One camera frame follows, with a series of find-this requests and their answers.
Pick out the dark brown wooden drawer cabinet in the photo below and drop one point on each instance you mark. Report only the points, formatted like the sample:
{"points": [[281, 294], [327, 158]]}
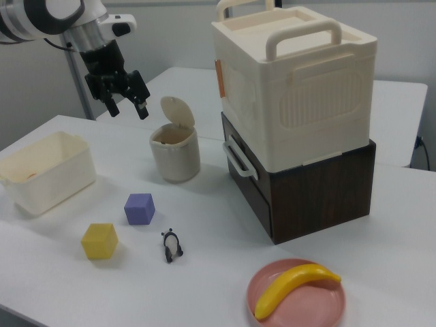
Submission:
{"points": [[316, 197]]}

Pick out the grey metal post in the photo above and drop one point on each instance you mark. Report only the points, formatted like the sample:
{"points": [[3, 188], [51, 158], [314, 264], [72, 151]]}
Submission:
{"points": [[86, 110]]}

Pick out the panda toy figure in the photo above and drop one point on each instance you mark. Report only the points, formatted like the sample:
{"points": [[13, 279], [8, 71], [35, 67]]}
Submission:
{"points": [[171, 245]]}

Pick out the purple cube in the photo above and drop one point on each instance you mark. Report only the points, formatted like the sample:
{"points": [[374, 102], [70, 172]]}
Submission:
{"points": [[138, 211]]}

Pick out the pink plate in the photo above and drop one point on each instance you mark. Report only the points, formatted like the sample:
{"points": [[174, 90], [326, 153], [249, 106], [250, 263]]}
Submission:
{"points": [[306, 306]]}

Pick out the yellow cube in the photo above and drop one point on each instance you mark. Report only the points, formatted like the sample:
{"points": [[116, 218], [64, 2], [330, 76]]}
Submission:
{"points": [[98, 243]]}

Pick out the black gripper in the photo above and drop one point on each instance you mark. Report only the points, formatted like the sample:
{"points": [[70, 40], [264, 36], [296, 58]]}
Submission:
{"points": [[102, 59]]}

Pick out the beige flip-lid trash can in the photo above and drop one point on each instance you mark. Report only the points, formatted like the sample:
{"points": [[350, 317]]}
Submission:
{"points": [[177, 160]]}

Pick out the cream open plastic bin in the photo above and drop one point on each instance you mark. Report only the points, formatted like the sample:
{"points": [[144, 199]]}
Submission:
{"points": [[51, 190]]}

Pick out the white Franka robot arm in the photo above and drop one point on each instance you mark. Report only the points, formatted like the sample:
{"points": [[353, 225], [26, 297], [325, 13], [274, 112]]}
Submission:
{"points": [[20, 24]]}

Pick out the yellow toy banana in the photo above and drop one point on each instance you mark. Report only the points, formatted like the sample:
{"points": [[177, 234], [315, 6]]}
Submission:
{"points": [[289, 282]]}

